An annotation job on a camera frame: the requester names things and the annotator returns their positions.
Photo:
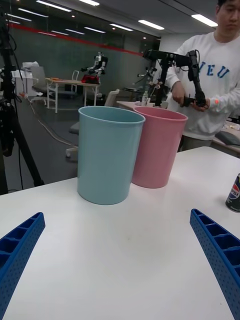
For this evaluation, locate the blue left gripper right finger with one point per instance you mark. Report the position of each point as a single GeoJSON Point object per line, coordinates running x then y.
{"type": "Point", "coordinates": [222, 255]}

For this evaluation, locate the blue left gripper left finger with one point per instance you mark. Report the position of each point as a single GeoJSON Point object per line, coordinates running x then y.
{"type": "Point", "coordinates": [17, 250]}

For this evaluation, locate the black drink can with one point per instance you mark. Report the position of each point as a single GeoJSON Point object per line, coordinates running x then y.
{"type": "Point", "coordinates": [234, 193]}

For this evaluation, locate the black leader arm device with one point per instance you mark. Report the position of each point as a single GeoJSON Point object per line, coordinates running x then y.
{"type": "Point", "coordinates": [175, 58]}

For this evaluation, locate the person's left hand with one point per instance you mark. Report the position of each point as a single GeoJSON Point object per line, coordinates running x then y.
{"type": "Point", "coordinates": [203, 107]}

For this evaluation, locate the person's right hand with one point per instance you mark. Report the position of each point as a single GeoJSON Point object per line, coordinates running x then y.
{"type": "Point", "coordinates": [179, 96]}

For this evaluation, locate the pink plastic bin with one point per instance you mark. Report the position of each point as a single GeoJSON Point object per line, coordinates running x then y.
{"type": "Point", "coordinates": [160, 150]}

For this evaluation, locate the pale blue plastic bin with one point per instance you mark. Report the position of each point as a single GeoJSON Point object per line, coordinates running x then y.
{"type": "Point", "coordinates": [105, 160]}

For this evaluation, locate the black tripod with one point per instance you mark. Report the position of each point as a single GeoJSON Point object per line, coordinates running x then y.
{"type": "Point", "coordinates": [10, 120]}
{"type": "Point", "coordinates": [163, 82]}

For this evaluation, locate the white office chair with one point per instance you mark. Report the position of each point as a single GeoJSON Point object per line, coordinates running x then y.
{"type": "Point", "coordinates": [111, 97]}
{"type": "Point", "coordinates": [73, 128]}

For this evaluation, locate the person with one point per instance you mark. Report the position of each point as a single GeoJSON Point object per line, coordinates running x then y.
{"type": "Point", "coordinates": [212, 120]}

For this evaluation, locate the white cabinet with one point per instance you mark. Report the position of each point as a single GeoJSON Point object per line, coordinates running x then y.
{"type": "Point", "coordinates": [23, 82]}

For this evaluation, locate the grey office chair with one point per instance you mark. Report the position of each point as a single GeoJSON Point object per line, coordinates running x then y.
{"type": "Point", "coordinates": [40, 77]}

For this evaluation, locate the clear plastic bottle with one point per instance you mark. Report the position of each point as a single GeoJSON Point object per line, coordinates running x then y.
{"type": "Point", "coordinates": [144, 98]}

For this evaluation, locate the wooden desk with white legs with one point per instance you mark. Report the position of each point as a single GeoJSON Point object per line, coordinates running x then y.
{"type": "Point", "coordinates": [72, 82]}

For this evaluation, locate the red box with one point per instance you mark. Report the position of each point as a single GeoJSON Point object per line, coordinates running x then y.
{"type": "Point", "coordinates": [90, 79]}

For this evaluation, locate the white humanoid robot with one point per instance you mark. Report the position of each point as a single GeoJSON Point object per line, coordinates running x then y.
{"type": "Point", "coordinates": [101, 63]}

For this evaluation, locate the ceiling light panel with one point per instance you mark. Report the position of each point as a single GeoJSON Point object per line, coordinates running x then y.
{"type": "Point", "coordinates": [121, 27]}
{"type": "Point", "coordinates": [151, 24]}
{"type": "Point", "coordinates": [204, 20]}
{"type": "Point", "coordinates": [53, 5]}
{"type": "Point", "coordinates": [95, 30]}

